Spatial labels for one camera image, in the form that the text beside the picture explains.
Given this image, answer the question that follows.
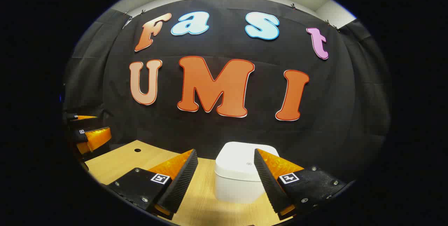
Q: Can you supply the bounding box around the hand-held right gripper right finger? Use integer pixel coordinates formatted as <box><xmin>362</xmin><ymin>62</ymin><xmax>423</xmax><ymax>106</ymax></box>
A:
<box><xmin>253</xmin><ymin>148</ymin><xmax>348</xmax><ymax>221</ymax></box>

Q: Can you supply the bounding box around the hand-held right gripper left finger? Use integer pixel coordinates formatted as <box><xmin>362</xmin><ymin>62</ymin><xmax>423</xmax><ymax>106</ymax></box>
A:
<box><xmin>107</xmin><ymin>149</ymin><xmax>199</xmax><ymax>220</ymax></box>

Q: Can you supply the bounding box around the white desktop garbage bin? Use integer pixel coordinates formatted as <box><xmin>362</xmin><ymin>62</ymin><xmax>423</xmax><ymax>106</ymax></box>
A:
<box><xmin>214</xmin><ymin>141</ymin><xmax>280</xmax><ymax>204</ymax></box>

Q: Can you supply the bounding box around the wooden desktop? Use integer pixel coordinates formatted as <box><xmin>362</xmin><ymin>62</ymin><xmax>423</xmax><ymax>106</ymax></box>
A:
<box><xmin>84</xmin><ymin>140</ymin><xmax>294</xmax><ymax>226</ymax></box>

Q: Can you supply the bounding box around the black backdrop cloth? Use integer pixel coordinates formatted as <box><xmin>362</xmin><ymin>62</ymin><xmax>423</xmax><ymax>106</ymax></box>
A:
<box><xmin>63</xmin><ymin>0</ymin><xmax>391</xmax><ymax>184</ymax></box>

